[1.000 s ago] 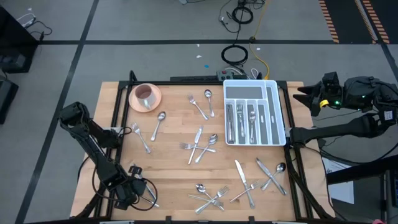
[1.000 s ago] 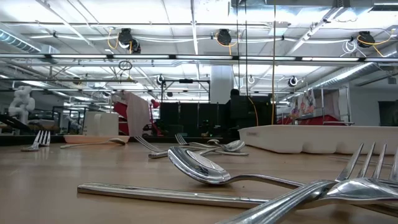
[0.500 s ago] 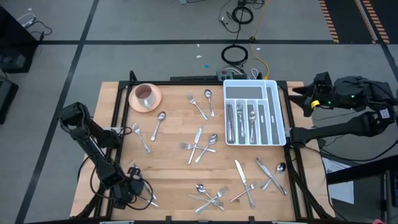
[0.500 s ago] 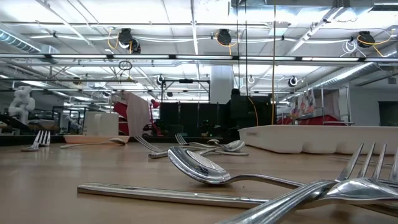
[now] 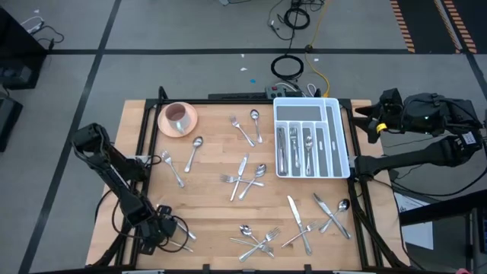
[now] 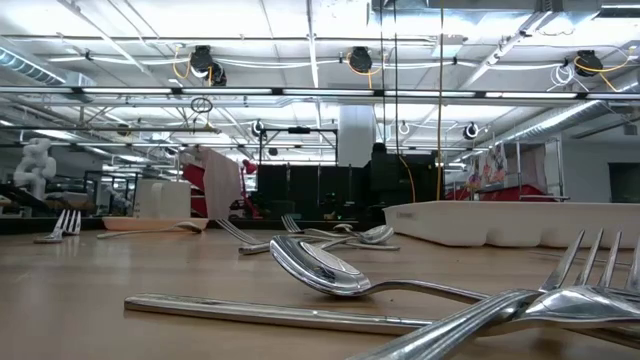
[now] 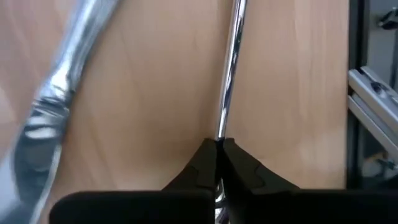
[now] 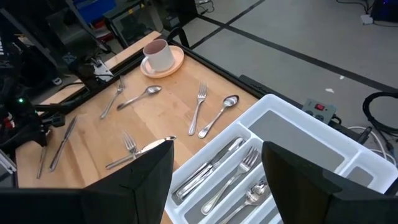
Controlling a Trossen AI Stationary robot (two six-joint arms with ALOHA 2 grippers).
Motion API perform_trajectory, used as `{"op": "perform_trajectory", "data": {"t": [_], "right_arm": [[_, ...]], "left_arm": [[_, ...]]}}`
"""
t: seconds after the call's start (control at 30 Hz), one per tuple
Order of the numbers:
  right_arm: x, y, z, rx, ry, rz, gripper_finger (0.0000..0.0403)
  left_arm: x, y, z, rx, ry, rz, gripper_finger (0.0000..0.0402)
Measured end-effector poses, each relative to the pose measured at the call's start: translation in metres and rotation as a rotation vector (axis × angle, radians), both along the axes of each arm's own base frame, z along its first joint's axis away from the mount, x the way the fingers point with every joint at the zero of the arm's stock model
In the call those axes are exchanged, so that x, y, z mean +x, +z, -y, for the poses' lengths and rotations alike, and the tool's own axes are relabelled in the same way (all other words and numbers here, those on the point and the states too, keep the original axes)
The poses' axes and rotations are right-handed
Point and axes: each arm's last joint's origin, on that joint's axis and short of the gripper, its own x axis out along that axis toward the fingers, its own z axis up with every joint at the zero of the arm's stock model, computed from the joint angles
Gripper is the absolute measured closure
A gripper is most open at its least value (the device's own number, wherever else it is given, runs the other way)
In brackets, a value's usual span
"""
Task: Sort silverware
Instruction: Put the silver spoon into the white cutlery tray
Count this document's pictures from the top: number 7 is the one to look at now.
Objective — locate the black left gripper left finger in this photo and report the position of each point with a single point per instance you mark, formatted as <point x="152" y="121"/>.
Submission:
<point x="133" y="208"/>

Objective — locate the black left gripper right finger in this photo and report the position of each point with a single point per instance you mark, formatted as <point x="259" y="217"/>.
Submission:
<point x="295" y="208"/>

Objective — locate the silver spoon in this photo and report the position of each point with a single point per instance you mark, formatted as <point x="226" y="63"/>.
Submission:
<point x="231" y="62"/>

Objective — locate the silver table knife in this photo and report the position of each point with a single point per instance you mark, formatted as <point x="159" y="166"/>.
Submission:
<point x="46" y="124"/>

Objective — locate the silver aluminium rail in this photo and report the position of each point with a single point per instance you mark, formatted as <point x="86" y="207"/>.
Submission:
<point x="373" y="90"/>

